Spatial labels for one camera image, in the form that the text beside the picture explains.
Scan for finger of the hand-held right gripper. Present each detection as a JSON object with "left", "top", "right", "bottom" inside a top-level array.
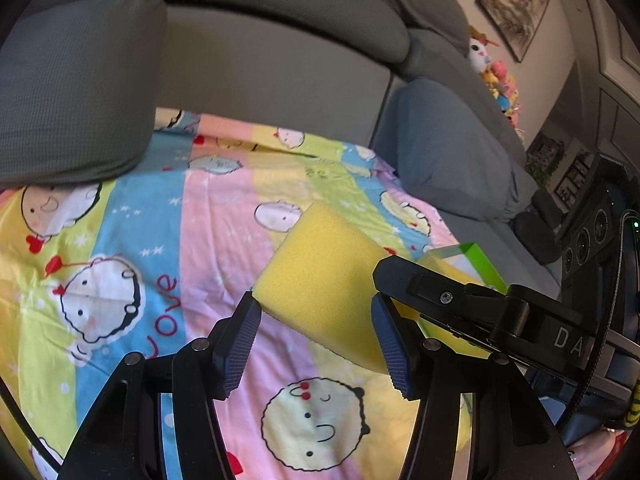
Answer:
[{"left": 372, "top": 256, "right": 531, "bottom": 346}]

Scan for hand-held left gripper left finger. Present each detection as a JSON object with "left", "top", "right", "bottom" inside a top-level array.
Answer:
[{"left": 57, "top": 291, "right": 263, "bottom": 480}]

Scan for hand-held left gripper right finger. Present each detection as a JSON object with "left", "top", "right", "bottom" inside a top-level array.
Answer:
[{"left": 370, "top": 295, "right": 566, "bottom": 480}]

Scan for white box with green rim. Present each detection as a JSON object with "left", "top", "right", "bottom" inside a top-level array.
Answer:
[{"left": 416, "top": 241, "right": 508, "bottom": 341}]

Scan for yellow green sponge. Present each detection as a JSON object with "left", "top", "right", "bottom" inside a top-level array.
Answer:
[{"left": 250, "top": 202, "right": 416, "bottom": 376}]

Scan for person's right hand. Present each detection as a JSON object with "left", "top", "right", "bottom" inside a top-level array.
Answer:
[{"left": 567, "top": 430, "right": 631, "bottom": 480}]

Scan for dark cloth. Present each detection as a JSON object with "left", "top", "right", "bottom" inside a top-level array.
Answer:
[{"left": 514, "top": 190, "right": 568, "bottom": 266}]

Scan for blue grey seat cushion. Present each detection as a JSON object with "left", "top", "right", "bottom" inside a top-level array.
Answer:
[{"left": 372, "top": 77, "right": 541, "bottom": 223}]

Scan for colourful cartoon printed blanket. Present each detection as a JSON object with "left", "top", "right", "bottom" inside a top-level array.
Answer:
[{"left": 0, "top": 107, "right": 476, "bottom": 480}]

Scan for white panelled door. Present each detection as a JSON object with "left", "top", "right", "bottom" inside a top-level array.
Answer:
[{"left": 570, "top": 0, "right": 640, "bottom": 171}]

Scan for pile of plush toys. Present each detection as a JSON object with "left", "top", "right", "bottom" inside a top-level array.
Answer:
[{"left": 467, "top": 25, "right": 523, "bottom": 128}]

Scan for grey sofa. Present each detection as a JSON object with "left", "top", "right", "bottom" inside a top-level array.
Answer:
[{"left": 0, "top": 0, "right": 566, "bottom": 301}]

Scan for large framed ink painting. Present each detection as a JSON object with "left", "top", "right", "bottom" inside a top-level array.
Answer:
[{"left": 475, "top": 0, "right": 552, "bottom": 63}]

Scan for grey throw pillow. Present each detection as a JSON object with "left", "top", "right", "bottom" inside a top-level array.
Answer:
[{"left": 0, "top": 0, "right": 168, "bottom": 188}]

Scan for small wall photo frames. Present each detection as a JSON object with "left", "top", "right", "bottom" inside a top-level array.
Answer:
[{"left": 525, "top": 130, "right": 596, "bottom": 216}]

